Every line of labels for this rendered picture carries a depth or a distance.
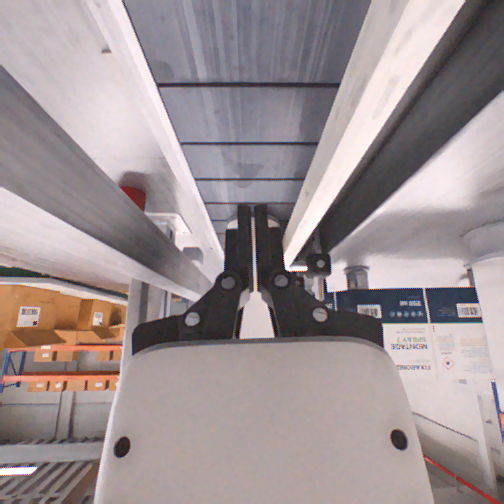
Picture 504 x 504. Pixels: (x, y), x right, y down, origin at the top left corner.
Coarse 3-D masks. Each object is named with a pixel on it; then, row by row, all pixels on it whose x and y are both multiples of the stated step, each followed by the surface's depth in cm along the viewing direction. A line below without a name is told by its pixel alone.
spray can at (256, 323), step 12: (252, 216) 24; (252, 228) 23; (252, 240) 23; (252, 300) 22; (252, 312) 22; (264, 312) 22; (252, 324) 21; (264, 324) 22; (240, 336) 21; (252, 336) 21; (264, 336) 21
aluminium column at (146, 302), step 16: (160, 224) 39; (144, 288) 37; (160, 288) 36; (128, 304) 36; (144, 304) 36; (160, 304) 36; (128, 320) 35; (144, 320) 36; (128, 336) 34; (128, 352) 34
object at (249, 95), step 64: (128, 0) 8; (192, 0) 8; (256, 0) 8; (320, 0) 8; (192, 64) 10; (256, 64) 10; (320, 64) 10; (192, 128) 14; (256, 128) 14; (320, 128) 14; (256, 192) 20
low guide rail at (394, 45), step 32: (384, 0) 6; (416, 0) 5; (448, 0) 5; (384, 32) 6; (416, 32) 6; (352, 64) 8; (384, 64) 6; (416, 64) 6; (352, 96) 8; (384, 96) 7; (352, 128) 9; (320, 160) 12; (352, 160) 10; (320, 192) 13; (288, 224) 22; (288, 256) 26
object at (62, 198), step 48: (0, 96) 3; (0, 144) 3; (48, 144) 4; (0, 192) 3; (48, 192) 4; (96, 192) 5; (48, 240) 5; (96, 240) 5; (144, 240) 7; (192, 288) 13
